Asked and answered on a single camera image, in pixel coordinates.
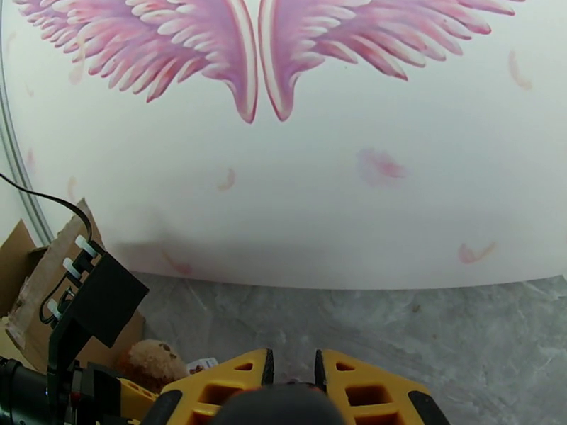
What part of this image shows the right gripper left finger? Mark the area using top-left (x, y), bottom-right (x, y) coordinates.
top-left (152, 348), bottom-right (276, 425)

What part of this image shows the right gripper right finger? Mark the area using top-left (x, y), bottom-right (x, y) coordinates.
top-left (315, 348), bottom-right (449, 425)

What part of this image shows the brown plush toy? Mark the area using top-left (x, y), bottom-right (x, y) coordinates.
top-left (116, 339), bottom-right (220, 394)

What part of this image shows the printed brown cardboard box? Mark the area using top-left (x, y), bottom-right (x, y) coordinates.
top-left (0, 197), bottom-right (147, 374)

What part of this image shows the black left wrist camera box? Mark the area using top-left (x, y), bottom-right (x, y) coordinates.
top-left (46, 235), bottom-right (150, 374)

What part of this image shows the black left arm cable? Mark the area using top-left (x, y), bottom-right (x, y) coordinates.
top-left (0, 172), bottom-right (94, 325)

